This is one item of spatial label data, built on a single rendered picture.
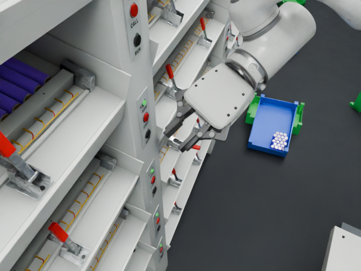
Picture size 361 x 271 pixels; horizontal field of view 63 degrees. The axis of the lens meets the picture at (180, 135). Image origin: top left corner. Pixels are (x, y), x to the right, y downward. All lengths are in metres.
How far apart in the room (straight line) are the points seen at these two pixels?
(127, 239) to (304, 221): 0.91
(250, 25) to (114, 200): 0.39
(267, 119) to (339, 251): 0.88
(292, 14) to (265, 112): 1.18
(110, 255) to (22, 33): 0.54
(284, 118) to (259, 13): 1.24
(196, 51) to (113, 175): 0.50
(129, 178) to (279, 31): 0.38
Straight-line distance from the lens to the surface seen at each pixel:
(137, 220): 0.76
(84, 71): 0.45
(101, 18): 0.40
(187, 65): 0.87
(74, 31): 0.44
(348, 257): 1.05
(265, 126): 1.69
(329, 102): 2.09
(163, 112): 0.71
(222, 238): 1.32
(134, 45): 0.45
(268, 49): 0.55
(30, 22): 0.30
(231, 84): 0.54
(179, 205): 1.22
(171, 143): 0.88
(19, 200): 0.37
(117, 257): 0.73
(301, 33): 0.59
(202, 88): 0.54
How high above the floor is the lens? 1.19
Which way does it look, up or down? 46 degrees down
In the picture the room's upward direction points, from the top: straight up
